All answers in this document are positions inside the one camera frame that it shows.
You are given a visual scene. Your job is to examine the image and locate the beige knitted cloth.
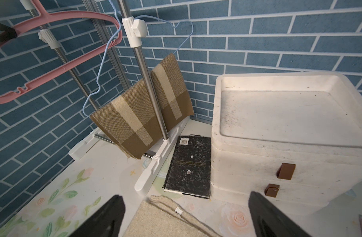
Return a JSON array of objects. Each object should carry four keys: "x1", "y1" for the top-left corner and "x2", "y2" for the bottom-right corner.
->
[{"x1": 123, "y1": 196, "x2": 219, "y2": 237}]

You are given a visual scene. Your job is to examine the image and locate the light blue wire hanger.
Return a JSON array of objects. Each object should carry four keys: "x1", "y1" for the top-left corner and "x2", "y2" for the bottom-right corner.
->
[{"x1": 81, "y1": 0, "x2": 195, "y2": 118}]

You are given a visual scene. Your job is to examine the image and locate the beige brown plaid scarf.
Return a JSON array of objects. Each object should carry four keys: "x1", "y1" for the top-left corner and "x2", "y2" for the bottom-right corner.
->
[{"x1": 90, "y1": 53, "x2": 194, "y2": 159}]

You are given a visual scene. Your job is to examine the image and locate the floral table mat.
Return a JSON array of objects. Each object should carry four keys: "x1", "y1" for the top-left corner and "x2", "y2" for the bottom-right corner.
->
[{"x1": 0, "y1": 141, "x2": 362, "y2": 237}]

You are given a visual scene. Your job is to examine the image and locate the white three-drawer storage box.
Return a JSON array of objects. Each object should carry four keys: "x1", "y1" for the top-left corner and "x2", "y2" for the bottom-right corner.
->
[{"x1": 211, "y1": 72, "x2": 362, "y2": 215}]

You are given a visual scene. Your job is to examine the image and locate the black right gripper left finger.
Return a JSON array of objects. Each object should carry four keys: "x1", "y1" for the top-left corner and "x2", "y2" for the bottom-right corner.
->
[{"x1": 70, "y1": 195, "x2": 126, "y2": 237}]

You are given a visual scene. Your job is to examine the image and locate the pink plastic hanger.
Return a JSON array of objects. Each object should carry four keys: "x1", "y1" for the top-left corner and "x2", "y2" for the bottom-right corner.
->
[{"x1": 0, "y1": 0, "x2": 124, "y2": 106}]

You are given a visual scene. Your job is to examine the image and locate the black hardcover book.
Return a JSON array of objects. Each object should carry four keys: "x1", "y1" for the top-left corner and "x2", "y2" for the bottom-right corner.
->
[{"x1": 163, "y1": 134, "x2": 211, "y2": 199}]

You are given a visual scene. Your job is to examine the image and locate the steel clothes rack white joints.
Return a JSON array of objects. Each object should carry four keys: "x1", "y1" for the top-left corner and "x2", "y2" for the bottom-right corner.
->
[{"x1": 19, "y1": 0, "x2": 191, "y2": 197}]

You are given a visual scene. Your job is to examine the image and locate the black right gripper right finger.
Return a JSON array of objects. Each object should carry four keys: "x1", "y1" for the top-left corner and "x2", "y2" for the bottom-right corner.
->
[{"x1": 248, "y1": 192, "x2": 309, "y2": 237}]

